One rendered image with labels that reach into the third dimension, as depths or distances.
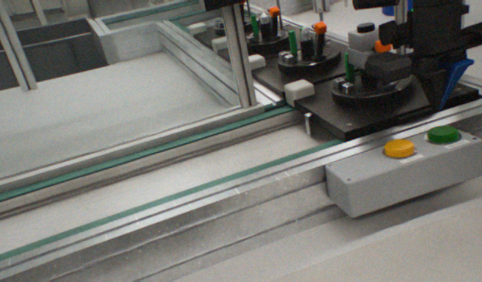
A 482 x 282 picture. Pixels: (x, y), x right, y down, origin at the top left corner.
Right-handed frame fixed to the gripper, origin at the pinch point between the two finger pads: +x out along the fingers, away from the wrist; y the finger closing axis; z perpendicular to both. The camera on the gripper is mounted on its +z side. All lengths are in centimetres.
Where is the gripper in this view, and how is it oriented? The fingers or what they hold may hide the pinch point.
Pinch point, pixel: (436, 87)
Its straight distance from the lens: 89.6
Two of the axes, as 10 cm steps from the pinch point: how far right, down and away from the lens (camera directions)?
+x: 1.7, 9.0, 4.1
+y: -9.3, 2.8, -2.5
